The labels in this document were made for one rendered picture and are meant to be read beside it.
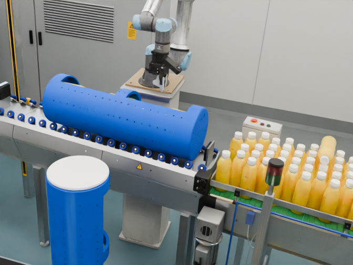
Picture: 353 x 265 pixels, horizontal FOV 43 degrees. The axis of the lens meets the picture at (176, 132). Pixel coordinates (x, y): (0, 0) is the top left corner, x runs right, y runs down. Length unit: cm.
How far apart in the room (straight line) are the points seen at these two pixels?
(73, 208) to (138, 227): 119
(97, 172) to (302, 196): 94
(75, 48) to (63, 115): 167
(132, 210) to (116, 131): 87
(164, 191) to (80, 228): 56
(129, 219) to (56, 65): 175
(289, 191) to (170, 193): 64
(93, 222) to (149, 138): 51
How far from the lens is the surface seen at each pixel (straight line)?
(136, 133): 232
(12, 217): 357
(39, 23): 425
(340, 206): 221
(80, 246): 219
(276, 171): 186
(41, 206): 307
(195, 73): 518
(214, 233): 216
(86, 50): 409
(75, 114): 248
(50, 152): 272
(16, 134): 283
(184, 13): 261
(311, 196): 221
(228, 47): 501
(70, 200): 203
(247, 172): 216
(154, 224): 312
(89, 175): 207
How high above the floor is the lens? 218
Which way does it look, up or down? 28 degrees down
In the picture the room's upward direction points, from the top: 5 degrees clockwise
